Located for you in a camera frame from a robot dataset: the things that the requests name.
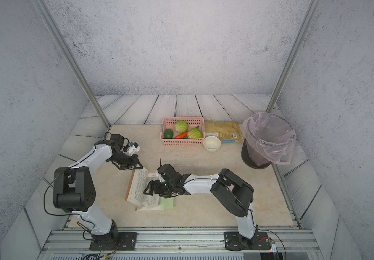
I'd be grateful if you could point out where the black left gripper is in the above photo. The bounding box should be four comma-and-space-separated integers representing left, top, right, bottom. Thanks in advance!
109, 152, 144, 170

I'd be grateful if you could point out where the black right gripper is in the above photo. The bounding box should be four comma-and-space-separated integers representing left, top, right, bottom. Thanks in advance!
142, 179, 176, 198

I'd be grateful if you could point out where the dark cover paperback book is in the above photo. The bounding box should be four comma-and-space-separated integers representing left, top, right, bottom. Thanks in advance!
125, 168, 164, 211

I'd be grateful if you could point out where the green sticky note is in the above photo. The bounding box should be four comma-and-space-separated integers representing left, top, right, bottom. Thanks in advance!
160, 198, 174, 210

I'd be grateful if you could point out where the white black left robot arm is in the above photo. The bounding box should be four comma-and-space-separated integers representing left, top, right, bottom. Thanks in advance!
53, 136, 143, 236

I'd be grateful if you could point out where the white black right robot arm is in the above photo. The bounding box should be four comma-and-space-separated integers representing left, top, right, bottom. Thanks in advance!
144, 164, 257, 241

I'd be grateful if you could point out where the dark green avocado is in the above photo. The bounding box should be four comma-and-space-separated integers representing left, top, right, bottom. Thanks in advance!
163, 129, 174, 139

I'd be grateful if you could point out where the pink plastic perforated basket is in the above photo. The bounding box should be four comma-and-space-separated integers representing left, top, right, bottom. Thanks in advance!
161, 117, 205, 146

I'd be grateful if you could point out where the orange carrot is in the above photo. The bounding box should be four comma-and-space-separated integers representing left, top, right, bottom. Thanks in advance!
175, 132, 188, 139

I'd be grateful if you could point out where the upper green cabbage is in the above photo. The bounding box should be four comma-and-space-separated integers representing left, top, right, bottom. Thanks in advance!
174, 120, 189, 134

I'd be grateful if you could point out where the green cabbage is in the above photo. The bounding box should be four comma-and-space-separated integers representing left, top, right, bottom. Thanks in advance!
174, 120, 189, 134
187, 127, 203, 139

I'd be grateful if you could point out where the right green cabbage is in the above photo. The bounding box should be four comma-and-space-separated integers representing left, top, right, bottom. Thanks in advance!
187, 127, 203, 139

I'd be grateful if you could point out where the cream ceramic bowl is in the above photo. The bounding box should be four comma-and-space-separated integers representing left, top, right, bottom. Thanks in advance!
203, 136, 222, 152

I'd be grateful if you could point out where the yellow noodle packet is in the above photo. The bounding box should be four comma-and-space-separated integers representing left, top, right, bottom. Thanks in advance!
204, 121, 244, 143

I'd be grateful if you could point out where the black bin with pink bag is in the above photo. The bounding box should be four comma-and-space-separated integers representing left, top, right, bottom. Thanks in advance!
241, 112, 297, 170

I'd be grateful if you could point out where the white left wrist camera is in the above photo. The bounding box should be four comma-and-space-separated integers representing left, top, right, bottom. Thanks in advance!
124, 142, 140, 157

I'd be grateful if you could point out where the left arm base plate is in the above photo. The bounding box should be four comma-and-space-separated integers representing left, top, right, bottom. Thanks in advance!
89, 232, 138, 251

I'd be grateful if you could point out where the left aluminium frame post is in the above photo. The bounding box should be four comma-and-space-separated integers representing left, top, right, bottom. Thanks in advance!
32, 0, 111, 128

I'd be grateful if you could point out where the aluminium frame post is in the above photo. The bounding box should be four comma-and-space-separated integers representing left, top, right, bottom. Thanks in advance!
32, 0, 111, 128
266, 0, 321, 113

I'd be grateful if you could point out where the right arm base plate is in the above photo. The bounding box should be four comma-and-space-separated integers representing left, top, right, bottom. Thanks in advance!
224, 231, 272, 251

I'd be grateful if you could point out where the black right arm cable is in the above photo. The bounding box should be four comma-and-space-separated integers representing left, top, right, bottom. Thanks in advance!
260, 229, 287, 260

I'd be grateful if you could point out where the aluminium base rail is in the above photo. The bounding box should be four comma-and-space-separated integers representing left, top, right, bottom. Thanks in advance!
38, 226, 323, 260

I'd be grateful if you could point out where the right aluminium frame post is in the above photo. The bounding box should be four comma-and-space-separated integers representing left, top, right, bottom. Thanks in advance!
266, 0, 321, 113

